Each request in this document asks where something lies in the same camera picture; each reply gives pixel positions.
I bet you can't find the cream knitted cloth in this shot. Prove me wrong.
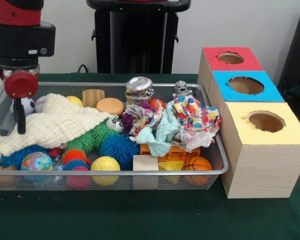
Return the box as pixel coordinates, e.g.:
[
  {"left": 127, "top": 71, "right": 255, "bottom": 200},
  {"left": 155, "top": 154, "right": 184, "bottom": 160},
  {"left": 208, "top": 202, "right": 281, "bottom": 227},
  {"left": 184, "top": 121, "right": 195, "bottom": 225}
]
[{"left": 0, "top": 92, "right": 116, "bottom": 157}]

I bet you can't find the yellow ball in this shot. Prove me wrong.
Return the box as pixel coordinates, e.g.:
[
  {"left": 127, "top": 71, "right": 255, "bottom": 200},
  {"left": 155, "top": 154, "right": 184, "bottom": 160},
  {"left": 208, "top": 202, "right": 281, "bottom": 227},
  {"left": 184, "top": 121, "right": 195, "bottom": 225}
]
[{"left": 90, "top": 156, "right": 121, "bottom": 187}]

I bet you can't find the black and white soccer ball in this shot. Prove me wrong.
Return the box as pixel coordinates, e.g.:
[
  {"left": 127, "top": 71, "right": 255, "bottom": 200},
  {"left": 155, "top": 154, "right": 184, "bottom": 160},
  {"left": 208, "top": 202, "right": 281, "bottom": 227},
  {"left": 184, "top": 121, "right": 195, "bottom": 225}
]
[{"left": 11, "top": 96, "right": 36, "bottom": 117}]

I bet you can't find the colourful spotted cloth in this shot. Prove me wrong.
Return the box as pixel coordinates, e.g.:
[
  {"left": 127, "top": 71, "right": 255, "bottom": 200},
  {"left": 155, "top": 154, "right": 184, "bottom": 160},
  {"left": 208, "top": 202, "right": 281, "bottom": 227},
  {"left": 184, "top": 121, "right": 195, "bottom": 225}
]
[{"left": 171, "top": 94, "right": 223, "bottom": 154}]

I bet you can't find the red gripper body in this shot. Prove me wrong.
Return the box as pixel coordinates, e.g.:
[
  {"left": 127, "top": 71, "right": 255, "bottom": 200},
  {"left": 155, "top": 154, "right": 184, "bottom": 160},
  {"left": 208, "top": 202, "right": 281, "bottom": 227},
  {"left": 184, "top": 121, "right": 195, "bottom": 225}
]
[{"left": 0, "top": 67, "right": 39, "bottom": 100}]

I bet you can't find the shallow clear mesh bin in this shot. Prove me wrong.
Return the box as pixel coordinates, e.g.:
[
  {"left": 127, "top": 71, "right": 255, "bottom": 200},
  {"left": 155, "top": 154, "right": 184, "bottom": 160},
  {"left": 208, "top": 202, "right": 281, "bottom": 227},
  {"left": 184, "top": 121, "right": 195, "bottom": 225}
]
[{"left": 0, "top": 81, "right": 230, "bottom": 192}]

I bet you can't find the wooden box with three holes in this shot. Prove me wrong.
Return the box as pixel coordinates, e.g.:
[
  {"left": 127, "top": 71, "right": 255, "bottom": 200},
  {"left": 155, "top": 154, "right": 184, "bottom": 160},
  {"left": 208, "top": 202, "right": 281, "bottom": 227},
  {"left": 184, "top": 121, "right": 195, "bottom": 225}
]
[{"left": 196, "top": 46, "right": 300, "bottom": 200}]

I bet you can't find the black cable loop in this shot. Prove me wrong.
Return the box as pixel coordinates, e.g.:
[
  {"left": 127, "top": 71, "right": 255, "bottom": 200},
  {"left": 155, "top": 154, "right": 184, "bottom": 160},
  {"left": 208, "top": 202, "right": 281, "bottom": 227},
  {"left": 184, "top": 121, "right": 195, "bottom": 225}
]
[{"left": 76, "top": 63, "right": 90, "bottom": 74}]

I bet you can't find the blue spiky ball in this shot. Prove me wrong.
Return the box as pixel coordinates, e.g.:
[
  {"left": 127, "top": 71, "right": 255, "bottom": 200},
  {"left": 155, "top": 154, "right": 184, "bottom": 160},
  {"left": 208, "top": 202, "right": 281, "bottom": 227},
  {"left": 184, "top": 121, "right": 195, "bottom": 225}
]
[
  {"left": 1, "top": 144, "right": 50, "bottom": 169},
  {"left": 99, "top": 133, "right": 141, "bottom": 171}
]

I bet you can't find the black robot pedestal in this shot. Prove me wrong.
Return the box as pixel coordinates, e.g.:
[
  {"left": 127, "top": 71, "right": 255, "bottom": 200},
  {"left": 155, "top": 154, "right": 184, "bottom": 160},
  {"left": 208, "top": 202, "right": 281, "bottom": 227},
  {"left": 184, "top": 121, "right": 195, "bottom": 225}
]
[{"left": 86, "top": 0, "right": 192, "bottom": 75}]

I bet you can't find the light teal cloth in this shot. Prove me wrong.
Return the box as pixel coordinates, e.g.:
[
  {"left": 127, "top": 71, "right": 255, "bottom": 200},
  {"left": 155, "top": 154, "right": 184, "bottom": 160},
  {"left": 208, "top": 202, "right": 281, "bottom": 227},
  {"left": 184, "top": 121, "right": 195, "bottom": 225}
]
[{"left": 134, "top": 101, "right": 181, "bottom": 158}]

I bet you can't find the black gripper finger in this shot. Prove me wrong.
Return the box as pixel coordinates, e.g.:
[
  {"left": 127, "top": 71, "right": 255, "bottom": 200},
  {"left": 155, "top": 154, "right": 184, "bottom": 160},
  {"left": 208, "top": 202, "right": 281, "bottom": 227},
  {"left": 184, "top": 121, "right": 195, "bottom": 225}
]
[{"left": 12, "top": 97, "right": 27, "bottom": 135}]

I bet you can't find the globe print ball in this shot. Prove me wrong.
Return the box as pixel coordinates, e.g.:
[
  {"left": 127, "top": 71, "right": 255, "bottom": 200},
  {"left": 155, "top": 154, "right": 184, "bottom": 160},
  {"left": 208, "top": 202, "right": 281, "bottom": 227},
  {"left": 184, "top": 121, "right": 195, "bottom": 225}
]
[{"left": 20, "top": 151, "right": 54, "bottom": 182}]

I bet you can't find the crushed silver metal can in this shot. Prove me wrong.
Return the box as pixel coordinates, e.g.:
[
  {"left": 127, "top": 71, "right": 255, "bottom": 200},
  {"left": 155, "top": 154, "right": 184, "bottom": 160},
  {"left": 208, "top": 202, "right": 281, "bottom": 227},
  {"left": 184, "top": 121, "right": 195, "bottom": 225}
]
[{"left": 124, "top": 76, "right": 156, "bottom": 106}]

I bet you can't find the black stand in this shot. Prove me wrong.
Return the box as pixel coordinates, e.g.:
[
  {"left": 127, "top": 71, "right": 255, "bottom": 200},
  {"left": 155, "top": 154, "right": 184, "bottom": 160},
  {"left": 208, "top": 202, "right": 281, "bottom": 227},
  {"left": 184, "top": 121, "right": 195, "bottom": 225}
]
[{"left": 276, "top": 4, "right": 300, "bottom": 92}]

